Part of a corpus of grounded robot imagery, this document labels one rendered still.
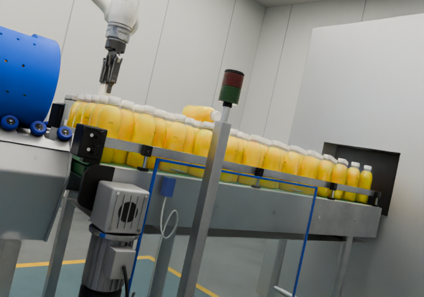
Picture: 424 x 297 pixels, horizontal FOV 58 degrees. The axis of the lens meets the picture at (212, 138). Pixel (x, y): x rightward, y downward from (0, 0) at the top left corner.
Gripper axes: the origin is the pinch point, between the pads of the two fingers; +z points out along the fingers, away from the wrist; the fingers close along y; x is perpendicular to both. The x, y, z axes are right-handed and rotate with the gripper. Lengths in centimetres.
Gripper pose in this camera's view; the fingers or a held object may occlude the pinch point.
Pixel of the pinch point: (105, 93)
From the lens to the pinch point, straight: 151.9
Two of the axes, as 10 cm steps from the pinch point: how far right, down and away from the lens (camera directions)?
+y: 6.0, 1.1, -7.9
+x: 7.7, 1.8, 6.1
